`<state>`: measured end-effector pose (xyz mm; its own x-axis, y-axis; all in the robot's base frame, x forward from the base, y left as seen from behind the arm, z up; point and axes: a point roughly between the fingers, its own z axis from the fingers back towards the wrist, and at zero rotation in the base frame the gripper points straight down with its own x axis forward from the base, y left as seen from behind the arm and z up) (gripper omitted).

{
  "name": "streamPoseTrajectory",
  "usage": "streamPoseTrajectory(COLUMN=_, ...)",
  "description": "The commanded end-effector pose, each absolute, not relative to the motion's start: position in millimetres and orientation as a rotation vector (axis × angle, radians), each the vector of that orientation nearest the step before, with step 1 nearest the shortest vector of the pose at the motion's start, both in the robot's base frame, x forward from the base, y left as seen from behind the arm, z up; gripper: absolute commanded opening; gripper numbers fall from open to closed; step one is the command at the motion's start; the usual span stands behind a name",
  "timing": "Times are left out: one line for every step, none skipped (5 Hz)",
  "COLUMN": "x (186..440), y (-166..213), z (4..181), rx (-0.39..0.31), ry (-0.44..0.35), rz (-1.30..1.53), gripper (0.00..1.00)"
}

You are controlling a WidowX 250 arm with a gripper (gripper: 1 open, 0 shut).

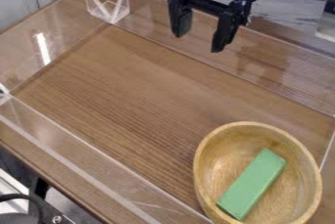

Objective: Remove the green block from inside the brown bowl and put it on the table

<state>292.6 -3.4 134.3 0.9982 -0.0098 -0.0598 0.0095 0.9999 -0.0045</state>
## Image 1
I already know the green rectangular block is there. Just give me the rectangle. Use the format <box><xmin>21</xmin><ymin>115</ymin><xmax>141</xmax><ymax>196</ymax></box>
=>
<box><xmin>215</xmin><ymin>149</ymin><xmax>286</xmax><ymax>221</ymax></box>

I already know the brown wooden bowl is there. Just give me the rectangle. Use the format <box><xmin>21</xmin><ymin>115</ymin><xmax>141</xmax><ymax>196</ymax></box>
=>
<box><xmin>192</xmin><ymin>121</ymin><xmax>321</xmax><ymax>224</ymax></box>

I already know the clear acrylic corner bracket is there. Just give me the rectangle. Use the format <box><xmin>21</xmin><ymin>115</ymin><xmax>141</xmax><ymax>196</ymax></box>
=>
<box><xmin>84</xmin><ymin>0</ymin><xmax>129</xmax><ymax>24</ymax></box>

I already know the clear acrylic front wall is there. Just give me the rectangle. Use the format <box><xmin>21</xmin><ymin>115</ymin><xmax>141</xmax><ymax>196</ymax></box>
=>
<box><xmin>0</xmin><ymin>93</ymin><xmax>211</xmax><ymax>224</ymax></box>

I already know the black cable bottom left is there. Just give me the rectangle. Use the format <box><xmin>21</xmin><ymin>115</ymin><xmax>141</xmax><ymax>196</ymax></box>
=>
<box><xmin>0</xmin><ymin>193</ymin><xmax>46</xmax><ymax>224</ymax></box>

